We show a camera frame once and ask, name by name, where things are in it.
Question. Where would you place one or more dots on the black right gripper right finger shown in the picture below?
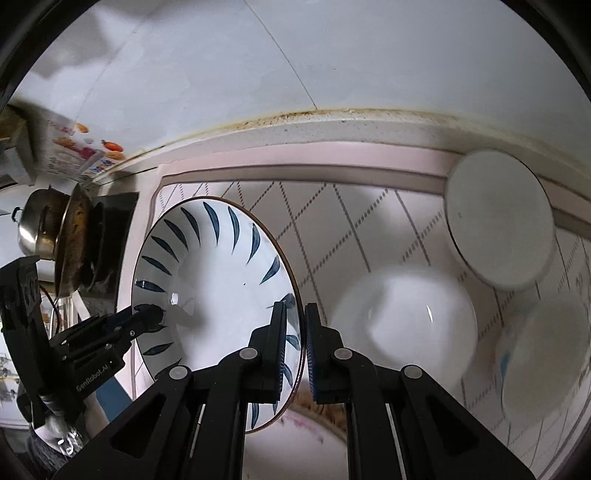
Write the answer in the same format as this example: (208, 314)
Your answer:
(401, 424)

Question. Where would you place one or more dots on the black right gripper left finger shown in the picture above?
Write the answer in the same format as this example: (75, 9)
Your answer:
(190, 424)

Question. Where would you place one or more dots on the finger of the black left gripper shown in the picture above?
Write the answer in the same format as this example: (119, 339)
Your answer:
(129, 327)

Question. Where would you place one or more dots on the white plate blue stripes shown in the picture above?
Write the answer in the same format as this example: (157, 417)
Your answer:
(216, 272)

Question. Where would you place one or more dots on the white bowl pastel flowers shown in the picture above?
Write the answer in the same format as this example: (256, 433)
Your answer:
(539, 357)

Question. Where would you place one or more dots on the white gloved left hand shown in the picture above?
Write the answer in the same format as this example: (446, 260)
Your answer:
(70, 439)

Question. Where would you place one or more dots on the white plate pink flowers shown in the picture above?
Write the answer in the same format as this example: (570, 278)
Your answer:
(295, 447)

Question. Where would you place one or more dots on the white bowl red flowers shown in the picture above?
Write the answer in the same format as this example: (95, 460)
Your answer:
(410, 315)

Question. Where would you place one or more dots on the black induction cooktop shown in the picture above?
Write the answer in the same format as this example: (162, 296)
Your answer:
(110, 222)

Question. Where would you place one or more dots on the steel pot with lid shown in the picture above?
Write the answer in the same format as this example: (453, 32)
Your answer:
(39, 222)

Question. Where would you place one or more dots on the colourful fruit sticker poster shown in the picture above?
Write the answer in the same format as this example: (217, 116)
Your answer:
(76, 150)

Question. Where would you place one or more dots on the patterned pink table mat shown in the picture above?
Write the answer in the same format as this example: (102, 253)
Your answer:
(483, 282)

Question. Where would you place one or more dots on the white bowl black rim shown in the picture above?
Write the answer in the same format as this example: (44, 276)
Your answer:
(499, 219)

